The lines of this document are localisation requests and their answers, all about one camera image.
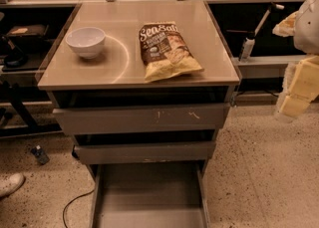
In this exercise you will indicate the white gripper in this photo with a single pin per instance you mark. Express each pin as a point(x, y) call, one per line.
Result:
point(307, 30)

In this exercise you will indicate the brown sea salt chip bag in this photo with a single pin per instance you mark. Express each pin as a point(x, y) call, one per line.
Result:
point(164, 52)

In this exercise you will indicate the top grey drawer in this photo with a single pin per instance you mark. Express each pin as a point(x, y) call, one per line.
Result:
point(141, 119)

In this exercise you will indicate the middle grey drawer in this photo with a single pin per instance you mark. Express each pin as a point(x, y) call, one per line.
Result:
point(145, 152)

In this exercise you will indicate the grey drawer cabinet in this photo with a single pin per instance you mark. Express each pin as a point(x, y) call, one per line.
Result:
point(116, 78)

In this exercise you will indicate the open bottom grey drawer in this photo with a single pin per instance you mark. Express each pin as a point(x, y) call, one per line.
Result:
point(149, 195)

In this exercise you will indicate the white bottle with long nozzle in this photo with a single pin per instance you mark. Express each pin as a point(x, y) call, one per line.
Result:
point(249, 41)

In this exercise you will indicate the white ceramic bowl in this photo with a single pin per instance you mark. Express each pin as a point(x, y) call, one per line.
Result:
point(86, 42)

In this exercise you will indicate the small dark floor gadget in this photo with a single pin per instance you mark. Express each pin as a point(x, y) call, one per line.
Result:
point(40, 154)

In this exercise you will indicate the black desk lamp base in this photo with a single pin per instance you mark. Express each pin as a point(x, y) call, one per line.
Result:
point(15, 57)

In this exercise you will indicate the white shoe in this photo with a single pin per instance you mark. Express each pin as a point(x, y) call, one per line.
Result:
point(11, 184)

